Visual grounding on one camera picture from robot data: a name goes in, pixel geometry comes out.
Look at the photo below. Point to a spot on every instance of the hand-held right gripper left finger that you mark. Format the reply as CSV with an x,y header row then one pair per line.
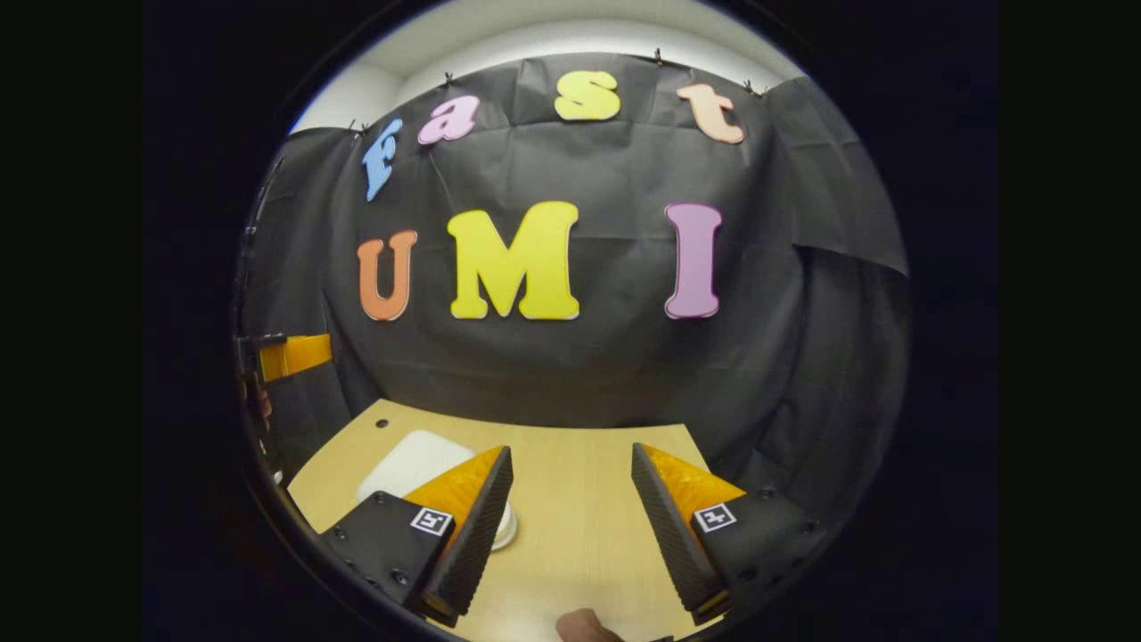
x,y
477,535

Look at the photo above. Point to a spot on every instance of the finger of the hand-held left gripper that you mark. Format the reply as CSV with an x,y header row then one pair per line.
x,y
294,357

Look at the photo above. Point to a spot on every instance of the black backdrop cloth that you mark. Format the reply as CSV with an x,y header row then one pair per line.
x,y
579,374

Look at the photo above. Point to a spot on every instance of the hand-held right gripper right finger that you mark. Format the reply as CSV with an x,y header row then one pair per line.
x,y
669,535

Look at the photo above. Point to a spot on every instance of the white suitcase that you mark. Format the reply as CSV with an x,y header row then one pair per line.
x,y
410,464

